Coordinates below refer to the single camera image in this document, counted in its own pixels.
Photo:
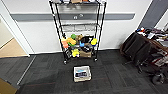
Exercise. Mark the pale basket with dark spots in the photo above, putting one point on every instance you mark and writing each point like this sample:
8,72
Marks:
75,79

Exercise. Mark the black small case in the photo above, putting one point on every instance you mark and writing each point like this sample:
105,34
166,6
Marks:
86,49

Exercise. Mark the blue toy cup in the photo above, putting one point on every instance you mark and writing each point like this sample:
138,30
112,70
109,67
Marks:
82,44

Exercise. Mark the brown cardboard box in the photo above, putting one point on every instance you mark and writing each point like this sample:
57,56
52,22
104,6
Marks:
86,54

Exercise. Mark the yellow green toy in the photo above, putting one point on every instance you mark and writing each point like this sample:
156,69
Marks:
75,53

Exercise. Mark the brown plush toy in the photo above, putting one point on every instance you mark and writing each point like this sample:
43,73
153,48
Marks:
79,37

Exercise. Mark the bright yellow toy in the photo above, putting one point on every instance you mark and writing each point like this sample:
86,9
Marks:
94,41

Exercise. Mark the yellow orange toy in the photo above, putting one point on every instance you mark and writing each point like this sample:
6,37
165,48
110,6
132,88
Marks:
71,41

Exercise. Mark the black flat box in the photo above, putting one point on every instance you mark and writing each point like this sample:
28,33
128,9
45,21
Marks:
68,53

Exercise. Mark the salmon orange toy block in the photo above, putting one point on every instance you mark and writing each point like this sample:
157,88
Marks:
64,44

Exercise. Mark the brown paper box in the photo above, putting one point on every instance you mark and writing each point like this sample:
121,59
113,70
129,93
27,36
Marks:
76,1

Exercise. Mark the white bowl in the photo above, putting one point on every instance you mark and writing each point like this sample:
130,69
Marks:
66,1

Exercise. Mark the black cart with cloth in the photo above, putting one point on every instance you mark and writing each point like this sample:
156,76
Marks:
143,50

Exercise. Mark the small goods on cart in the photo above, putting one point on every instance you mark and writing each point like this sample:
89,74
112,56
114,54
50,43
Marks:
141,30

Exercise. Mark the tan cardboard box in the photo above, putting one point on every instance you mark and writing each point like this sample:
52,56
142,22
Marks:
6,87

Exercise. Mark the grey wall socket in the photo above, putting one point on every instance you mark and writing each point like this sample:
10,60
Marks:
81,15

